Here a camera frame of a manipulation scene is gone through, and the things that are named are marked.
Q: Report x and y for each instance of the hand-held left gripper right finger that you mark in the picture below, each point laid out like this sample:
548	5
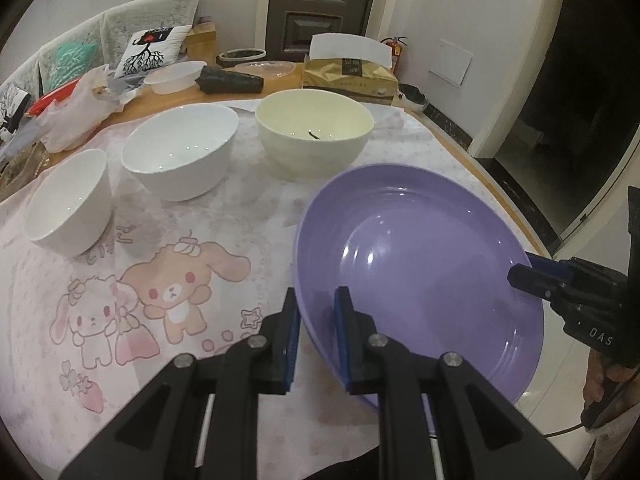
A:
345	345

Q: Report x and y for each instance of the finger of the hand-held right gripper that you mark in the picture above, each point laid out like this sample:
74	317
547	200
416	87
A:
542	274

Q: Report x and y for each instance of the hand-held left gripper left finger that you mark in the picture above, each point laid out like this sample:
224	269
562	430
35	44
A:
286	355

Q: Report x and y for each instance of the purple plate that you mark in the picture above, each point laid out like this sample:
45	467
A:
425	270

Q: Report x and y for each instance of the person's right hand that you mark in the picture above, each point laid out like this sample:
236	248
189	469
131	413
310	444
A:
600	385

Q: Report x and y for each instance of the cartoon printed tablecloth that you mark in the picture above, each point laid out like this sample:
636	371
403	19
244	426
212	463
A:
165	280

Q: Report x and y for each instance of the cream bowl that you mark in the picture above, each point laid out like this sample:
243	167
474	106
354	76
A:
312	130

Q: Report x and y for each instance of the large white bowl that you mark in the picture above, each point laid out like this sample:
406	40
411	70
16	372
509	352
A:
180	152

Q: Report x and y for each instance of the small white bowl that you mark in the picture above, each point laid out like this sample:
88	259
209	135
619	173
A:
70	205

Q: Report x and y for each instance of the red fire extinguisher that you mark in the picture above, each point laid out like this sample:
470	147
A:
396	52

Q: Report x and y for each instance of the brown tissue box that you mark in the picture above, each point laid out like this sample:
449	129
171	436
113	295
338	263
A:
350	79

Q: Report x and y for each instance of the black folded umbrella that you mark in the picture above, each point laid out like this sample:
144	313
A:
232	80

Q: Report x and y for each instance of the clear plastic lid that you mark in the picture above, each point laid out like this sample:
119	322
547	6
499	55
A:
265	68

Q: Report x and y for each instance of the clear plastic container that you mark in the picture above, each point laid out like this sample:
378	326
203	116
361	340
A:
175	77

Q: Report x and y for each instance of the black rimmed round dish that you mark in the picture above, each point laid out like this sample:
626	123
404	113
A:
242	55

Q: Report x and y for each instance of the white plastic bag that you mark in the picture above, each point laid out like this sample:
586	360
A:
75	110

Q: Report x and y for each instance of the wooden box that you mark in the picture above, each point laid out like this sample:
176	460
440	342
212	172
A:
202	37

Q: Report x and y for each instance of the tree print pillow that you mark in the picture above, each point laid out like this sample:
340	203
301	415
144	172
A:
150	50

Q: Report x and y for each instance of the dark grey door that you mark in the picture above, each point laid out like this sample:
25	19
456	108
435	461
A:
320	2

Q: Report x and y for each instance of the teal pillow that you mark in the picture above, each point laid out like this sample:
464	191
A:
70	57

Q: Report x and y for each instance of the white wall panel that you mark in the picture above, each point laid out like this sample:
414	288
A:
455	61

